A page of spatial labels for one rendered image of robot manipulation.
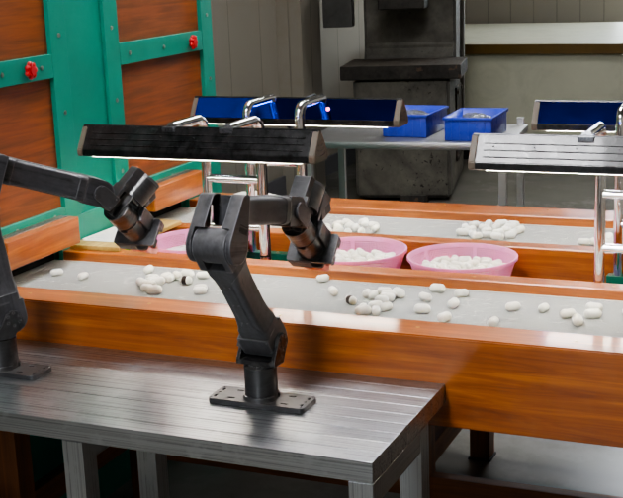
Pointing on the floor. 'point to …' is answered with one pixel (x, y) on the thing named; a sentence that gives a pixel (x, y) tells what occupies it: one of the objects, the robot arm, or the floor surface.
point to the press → (406, 87)
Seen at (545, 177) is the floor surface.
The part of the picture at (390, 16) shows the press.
